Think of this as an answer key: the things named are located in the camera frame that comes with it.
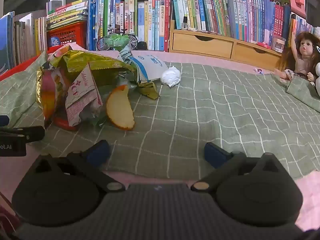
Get red plastic piece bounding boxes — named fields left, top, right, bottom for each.
left=53, top=116, right=78, bottom=131

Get row of slanted books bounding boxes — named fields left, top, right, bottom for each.
left=289, top=13, right=320, bottom=48

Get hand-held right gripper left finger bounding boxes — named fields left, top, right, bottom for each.
left=32, top=139, right=126, bottom=193

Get row of pale worn books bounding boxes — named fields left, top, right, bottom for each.
left=0, top=11, right=48, bottom=71

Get orange-rimmed fruit slice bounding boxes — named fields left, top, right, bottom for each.
left=106, top=85, right=136, bottom=131

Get wooden drawer organiser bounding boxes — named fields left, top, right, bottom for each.
left=169, top=19, right=284, bottom=64

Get grey upright book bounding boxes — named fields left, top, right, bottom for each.
left=47, top=1, right=63, bottom=12

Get red plastic crate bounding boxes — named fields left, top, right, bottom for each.
left=47, top=21, right=88, bottom=53

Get pink printed cardboard piece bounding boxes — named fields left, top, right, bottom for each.
left=65, top=63, right=104, bottom=128

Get clear crumpled plastic wrapper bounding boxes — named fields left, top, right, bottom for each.
left=80, top=97, right=110, bottom=128

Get macaron print snack packet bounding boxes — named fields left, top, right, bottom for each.
left=36, top=66, right=69, bottom=129

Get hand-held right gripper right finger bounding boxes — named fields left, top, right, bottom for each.
left=190, top=142, right=285, bottom=193

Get small white box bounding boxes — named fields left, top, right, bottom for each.
left=271, top=36, right=287, bottom=53

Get brown-haired doll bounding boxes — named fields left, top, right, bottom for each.
left=273, top=31, right=320, bottom=82

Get row of tall thin books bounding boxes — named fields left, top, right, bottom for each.
left=87, top=0, right=121, bottom=52

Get large gold foil snack bag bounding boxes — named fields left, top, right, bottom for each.
left=47, top=47, right=139, bottom=85

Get green checked blanket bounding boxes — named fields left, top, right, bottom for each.
left=0, top=51, right=320, bottom=181

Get stack of flat-lying books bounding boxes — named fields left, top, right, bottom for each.
left=46, top=0, right=89, bottom=31

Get row of medium upright books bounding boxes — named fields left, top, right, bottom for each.
left=119, top=0, right=172, bottom=52

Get white crumpled tissue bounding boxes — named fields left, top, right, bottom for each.
left=160, top=66, right=181, bottom=88

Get red bed rail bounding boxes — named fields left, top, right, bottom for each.
left=0, top=46, right=61, bottom=82

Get model bicycle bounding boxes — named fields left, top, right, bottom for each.
left=97, top=28, right=139, bottom=52

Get blue picture card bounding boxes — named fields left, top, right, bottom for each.
left=48, top=36, right=61, bottom=48

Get small gold wrapper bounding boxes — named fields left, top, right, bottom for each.
left=137, top=80, right=160, bottom=100

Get white packet with blue print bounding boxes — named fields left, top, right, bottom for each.
left=124, top=54, right=168, bottom=83

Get long row of colourful books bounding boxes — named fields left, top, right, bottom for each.
left=170, top=0, right=292, bottom=46

